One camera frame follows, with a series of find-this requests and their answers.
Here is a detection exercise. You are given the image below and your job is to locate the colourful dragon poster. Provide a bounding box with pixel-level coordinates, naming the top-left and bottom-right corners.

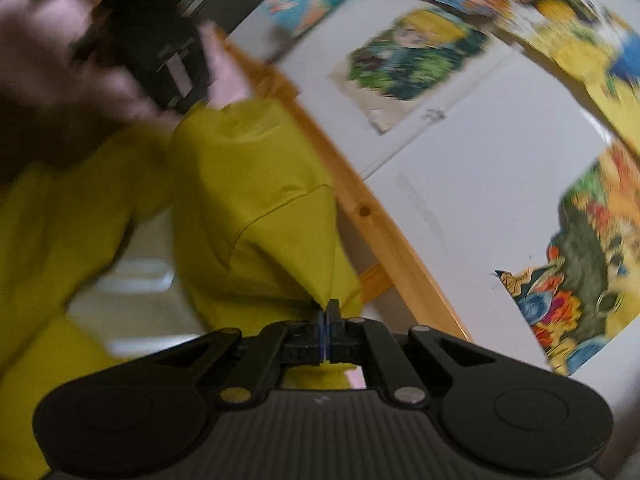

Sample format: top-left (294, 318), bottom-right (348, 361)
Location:
top-left (494, 142), bottom-right (640, 377)

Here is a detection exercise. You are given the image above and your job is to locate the white wall cable conduit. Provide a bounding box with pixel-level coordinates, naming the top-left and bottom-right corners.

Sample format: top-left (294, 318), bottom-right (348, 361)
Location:
top-left (360, 47), bottom-right (526, 181)

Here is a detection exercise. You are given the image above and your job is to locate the yellow and blue wall poster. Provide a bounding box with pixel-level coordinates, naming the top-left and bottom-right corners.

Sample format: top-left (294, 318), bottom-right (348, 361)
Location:
top-left (500, 0), bottom-right (640, 156)

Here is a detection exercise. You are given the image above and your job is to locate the person's left hand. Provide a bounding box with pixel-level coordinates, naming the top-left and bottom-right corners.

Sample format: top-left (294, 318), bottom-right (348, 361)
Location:
top-left (0, 0), bottom-right (168, 181)

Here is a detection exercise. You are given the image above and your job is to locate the beige brown yellow hooded jacket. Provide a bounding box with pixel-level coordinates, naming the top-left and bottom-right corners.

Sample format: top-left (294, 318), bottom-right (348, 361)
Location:
top-left (0, 97), bottom-right (363, 480)

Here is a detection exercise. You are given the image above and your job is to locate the blond figure wall poster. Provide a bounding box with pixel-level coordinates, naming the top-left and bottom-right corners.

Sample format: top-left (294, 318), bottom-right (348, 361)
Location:
top-left (329, 7), bottom-right (492, 133)

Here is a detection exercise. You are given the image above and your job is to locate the curled orange-haired figure poster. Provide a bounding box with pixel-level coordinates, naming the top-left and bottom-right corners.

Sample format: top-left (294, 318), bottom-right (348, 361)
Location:
top-left (262, 0), bottom-right (372, 38)

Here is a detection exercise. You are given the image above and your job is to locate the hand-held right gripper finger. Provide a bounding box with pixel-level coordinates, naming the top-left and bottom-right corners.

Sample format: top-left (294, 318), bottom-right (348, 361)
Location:
top-left (150, 310), bottom-right (326, 404)
top-left (326, 300), bottom-right (496, 404)

